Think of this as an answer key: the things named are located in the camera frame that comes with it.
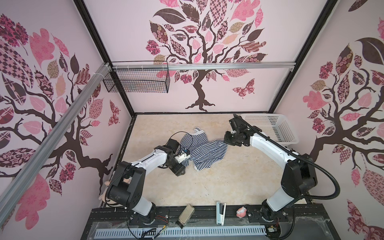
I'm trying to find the tan rectangular box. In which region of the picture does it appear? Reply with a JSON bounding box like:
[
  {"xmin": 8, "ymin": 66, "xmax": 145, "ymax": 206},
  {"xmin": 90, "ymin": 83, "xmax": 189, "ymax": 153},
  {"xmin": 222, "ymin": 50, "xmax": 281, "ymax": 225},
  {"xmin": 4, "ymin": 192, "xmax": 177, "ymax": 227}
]
[{"xmin": 176, "ymin": 204, "xmax": 195, "ymax": 229}]

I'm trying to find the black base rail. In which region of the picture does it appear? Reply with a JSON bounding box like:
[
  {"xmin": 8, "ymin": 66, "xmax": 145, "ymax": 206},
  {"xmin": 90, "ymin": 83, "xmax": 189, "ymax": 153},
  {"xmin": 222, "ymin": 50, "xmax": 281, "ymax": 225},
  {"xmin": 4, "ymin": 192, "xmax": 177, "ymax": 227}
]
[{"xmin": 81, "ymin": 204, "xmax": 340, "ymax": 240}]

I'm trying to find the white slotted cable duct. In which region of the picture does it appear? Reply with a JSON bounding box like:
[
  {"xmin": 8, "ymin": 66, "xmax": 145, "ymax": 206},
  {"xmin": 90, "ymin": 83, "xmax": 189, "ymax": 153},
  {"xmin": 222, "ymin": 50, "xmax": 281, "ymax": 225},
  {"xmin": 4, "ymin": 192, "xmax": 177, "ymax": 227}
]
[{"xmin": 93, "ymin": 226, "xmax": 267, "ymax": 240}]

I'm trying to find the white stapler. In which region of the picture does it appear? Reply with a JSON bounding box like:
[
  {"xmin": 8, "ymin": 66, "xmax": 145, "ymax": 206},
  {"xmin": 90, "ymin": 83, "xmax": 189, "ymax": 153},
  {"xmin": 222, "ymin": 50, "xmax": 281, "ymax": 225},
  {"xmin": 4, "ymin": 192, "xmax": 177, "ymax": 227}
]
[{"xmin": 216, "ymin": 202, "xmax": 227, "ymax": 226}]

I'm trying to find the black corner frame post left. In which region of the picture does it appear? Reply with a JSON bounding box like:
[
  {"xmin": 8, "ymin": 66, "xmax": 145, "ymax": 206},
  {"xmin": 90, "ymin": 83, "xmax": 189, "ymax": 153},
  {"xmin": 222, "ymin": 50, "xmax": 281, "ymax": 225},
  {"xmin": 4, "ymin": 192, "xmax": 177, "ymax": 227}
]
[{"xmin": 74, "ymin": 0, "xmax": 136, "ymax": 118}]

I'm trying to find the blue white striped tank top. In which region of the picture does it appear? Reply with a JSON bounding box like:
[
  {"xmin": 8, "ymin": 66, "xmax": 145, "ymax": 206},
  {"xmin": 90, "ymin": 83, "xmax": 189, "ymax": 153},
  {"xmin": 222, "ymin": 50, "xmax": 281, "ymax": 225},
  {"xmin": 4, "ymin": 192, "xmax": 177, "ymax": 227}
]
[{"xmin": 179, "ymin": 127, "xmax": 228, "ymax": 172}]

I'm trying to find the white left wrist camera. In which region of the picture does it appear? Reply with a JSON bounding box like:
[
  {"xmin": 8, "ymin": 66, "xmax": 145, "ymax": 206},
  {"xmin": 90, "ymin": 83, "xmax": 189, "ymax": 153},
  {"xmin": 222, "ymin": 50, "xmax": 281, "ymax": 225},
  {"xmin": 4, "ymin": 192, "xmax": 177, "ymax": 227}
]
[{"xmin": 175, "ymin": 150, "xmax": 191, "ymax": 164}]

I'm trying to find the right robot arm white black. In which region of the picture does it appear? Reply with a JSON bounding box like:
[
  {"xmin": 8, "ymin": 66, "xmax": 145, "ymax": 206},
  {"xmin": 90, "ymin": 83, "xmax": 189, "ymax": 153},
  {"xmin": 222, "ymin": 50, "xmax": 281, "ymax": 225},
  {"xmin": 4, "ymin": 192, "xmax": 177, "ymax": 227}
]
[{"xmin": 224, "ymin": 114, "xmax": 318, "ymax": 222}]

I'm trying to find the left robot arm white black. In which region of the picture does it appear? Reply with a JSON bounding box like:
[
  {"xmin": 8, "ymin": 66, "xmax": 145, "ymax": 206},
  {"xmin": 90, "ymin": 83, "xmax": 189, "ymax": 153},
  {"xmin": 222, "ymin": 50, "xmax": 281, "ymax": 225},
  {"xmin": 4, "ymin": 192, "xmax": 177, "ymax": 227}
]
[{"xmin": 105, "ymin": 143, "xmax": 186, "ymax": 224}]

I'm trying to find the aluminium rail back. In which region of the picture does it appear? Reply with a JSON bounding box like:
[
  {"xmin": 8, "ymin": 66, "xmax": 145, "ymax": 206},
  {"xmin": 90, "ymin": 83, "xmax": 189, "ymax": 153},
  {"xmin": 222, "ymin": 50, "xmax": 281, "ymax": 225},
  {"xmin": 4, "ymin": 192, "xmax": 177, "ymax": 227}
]
[{"xmin": 113, "ymin": 62, "xmax": 296, "ymax": 71}]

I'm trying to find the aluminium rail left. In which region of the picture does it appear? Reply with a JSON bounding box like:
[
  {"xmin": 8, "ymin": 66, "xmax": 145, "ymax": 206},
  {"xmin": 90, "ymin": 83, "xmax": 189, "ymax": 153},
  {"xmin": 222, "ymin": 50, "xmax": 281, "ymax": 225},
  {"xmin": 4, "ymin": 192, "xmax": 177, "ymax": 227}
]
[{"xmin": 1, "ymin": 63, "xmax": 110, "ymax": 224}]

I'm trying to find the black corner frame post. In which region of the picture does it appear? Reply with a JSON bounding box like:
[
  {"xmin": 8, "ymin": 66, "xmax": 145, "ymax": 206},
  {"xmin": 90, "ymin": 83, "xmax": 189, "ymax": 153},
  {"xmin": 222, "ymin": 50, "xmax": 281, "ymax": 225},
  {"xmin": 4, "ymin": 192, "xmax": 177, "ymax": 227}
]
[
  {"xmin": 267, "ymin": 0, "xmax": 339, "ymax": 114},
  {"xmin": 74, "ymin": 0, "xmax": 136, "ymax": 118}
]

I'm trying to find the black corrugated cable conduit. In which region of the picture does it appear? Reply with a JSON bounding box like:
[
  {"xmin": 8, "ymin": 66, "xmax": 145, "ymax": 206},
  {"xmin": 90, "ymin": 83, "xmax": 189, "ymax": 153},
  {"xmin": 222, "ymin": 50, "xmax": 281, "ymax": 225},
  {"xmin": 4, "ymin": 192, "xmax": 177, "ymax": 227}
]
[{"xmin": 233, "ymin": 113, "xmax": 341, "ymax": 201}]

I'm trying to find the black wire basket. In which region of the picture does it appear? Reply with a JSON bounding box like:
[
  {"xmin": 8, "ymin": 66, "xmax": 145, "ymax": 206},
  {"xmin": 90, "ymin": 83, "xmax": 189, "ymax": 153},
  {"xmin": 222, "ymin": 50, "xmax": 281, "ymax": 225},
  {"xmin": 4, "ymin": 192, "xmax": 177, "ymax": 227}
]
[{"xmin": 103, "ymin": 60, "xmax": 171, "ymax": 94}]

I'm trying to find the pink white small toy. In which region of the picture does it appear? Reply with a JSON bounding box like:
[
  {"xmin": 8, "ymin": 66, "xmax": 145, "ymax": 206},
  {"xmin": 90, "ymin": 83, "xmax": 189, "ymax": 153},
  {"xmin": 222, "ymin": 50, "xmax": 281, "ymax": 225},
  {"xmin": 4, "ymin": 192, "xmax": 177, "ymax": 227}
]
[{"xmin": 236, "ymin": 207, "xmax": 247, "ymax": 219}]

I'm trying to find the aluminium rail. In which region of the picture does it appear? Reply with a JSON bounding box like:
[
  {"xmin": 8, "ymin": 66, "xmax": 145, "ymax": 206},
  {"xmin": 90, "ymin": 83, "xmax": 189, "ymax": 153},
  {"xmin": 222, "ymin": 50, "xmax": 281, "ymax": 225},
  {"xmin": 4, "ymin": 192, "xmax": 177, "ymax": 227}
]
[
  {"xmin": 113, "ymin": 62, "xmax": 296, "ymax": 71},
  {"xmin": 1, "ymin": 63, "xmax": 110, "ymax": 224}
]

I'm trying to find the cartoon doll head toy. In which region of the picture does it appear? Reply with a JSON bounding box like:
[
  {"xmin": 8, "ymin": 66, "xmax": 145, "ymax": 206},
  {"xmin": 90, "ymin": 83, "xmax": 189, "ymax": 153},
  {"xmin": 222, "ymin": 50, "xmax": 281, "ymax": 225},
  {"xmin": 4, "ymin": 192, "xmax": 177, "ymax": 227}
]
[{"xmin": 99, "ymin": 181, "xmax": 111, "ymax": 203}]

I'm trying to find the black left camera cable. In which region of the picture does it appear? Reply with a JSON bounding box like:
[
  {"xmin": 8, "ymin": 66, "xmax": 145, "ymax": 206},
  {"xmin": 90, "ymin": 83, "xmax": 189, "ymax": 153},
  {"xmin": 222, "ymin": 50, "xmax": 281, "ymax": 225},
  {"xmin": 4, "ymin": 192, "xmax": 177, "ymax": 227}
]
[{"xmin": 167, "ymin": 131, "xmax": 190, "ymax": 151}]

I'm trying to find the white plastic laundry basket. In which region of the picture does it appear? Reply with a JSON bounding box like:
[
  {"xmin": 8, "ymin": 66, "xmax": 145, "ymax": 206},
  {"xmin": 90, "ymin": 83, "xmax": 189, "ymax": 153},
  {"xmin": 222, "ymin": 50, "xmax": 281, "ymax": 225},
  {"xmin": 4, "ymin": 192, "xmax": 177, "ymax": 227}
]
[{"xmin": 240, "ymin": 114, "xmax": 299, "ymax": 146}]

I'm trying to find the black corner frame post right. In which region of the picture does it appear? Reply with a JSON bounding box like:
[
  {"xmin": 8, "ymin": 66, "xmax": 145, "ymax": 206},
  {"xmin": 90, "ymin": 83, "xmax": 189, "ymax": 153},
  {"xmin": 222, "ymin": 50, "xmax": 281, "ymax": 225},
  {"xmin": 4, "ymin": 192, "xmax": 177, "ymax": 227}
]
[{"xmin": 267, "ymin": 0, "xmax": 339, "ymax": 114}]

